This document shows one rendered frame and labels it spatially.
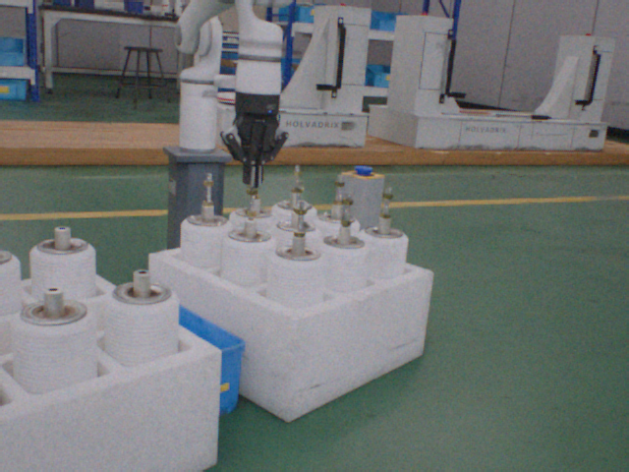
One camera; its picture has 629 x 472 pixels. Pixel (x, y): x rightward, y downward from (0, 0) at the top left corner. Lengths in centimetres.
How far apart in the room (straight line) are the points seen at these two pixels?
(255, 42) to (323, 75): 256
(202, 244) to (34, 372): 48
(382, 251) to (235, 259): 28
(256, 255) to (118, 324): 34
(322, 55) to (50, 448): 304
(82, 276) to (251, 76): 41
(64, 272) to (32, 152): 204
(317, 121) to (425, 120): 67
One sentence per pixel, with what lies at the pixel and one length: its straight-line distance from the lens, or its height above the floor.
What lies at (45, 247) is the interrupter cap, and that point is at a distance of 109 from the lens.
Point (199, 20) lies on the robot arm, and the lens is 161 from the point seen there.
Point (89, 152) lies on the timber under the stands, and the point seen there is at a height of 6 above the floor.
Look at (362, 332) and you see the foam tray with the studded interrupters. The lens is 116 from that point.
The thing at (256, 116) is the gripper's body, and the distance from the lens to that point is 111.
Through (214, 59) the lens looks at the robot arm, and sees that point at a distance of 169.
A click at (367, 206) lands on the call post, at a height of 25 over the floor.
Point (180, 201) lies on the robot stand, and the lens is 170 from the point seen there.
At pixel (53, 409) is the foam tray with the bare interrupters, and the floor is 17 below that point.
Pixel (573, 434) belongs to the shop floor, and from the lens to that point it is 122.
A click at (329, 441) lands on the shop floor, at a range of 106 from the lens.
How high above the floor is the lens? 58
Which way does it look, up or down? 16 degrees down
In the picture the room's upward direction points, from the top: 5 degrees clockwise
